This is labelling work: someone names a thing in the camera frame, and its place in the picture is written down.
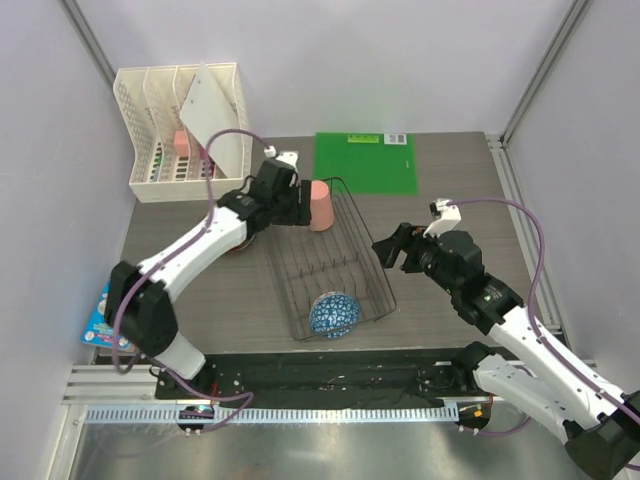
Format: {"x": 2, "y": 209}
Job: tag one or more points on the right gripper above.
{"x": 408, "y": 238}

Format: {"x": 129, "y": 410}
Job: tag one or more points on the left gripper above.
{"x": 299, "y": 214}

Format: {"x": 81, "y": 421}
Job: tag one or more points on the pink plastic cup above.
{"x": 321, "y": 207}

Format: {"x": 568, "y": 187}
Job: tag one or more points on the red floral plate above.
{"x": 245, "y": 244}

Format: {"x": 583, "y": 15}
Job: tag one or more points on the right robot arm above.
{"x": 597, "y": 421}

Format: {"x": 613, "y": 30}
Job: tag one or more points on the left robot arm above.
{"x": 140, "y": 298}

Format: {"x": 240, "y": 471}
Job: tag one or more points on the green cutting mat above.
{"x": 369, "y": 163}

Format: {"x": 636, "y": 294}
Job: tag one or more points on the blue patterned bowl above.
{"x": 334, "y": 314}

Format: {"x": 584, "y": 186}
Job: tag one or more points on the white board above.
{"x": 207, "y": 111}

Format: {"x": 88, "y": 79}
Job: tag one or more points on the white file organizer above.
{"x": 150, "y": 100}

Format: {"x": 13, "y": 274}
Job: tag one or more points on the pink box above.
{"x": 181, "y": 144}

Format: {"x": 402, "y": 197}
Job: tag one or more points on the blue printed booklet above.
{"x": 97, "y": 332}

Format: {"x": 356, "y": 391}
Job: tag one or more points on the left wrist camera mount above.
{"x": 289, "y": 157}

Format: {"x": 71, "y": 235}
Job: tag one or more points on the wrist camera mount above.
{"x": 289, "y": 157}
{"x": 446, "y": 217}

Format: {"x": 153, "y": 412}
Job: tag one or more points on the black wire dish rack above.
{"x": 307, "y": 264}

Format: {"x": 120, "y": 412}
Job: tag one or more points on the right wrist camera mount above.
{"x": 446, "y": 217}

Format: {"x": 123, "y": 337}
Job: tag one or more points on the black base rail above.
{"x": 323, "y": 380}

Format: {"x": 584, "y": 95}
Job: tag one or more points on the white slotted cable duct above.
{"x": 192, "y": 414}

